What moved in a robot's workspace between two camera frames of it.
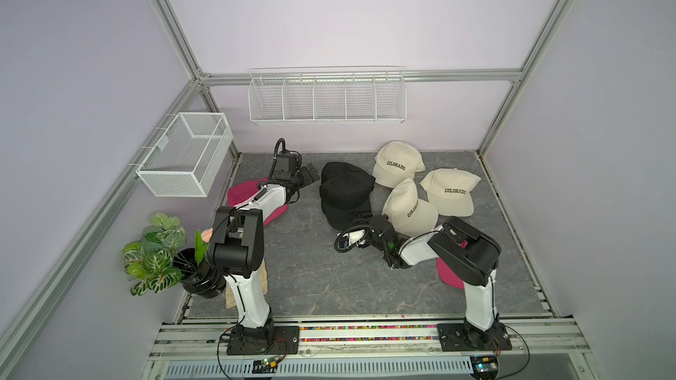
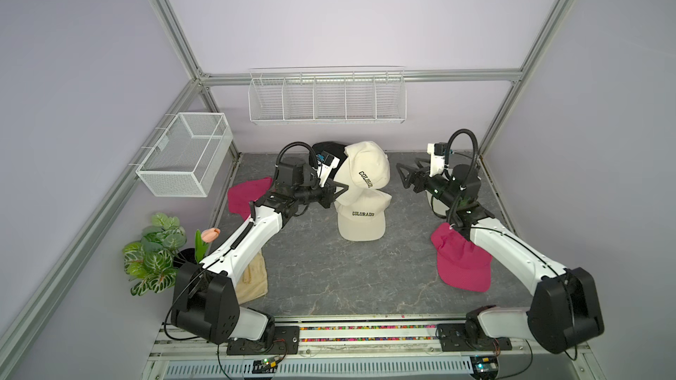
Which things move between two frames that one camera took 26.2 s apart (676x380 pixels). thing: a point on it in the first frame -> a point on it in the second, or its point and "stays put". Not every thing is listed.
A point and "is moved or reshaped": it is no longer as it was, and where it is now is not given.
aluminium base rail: [366, 347] stays put
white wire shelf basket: [327, 94] stays put
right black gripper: [371, 218] -> [424, 178]
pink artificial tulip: [202, 238] stays put
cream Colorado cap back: [395, 162] is moved or reshaped
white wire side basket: [184, 161] stays put
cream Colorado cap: [407, 213] -> [364, 221]
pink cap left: [238, 193] stays put
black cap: [345, 193] -> [331, 147]
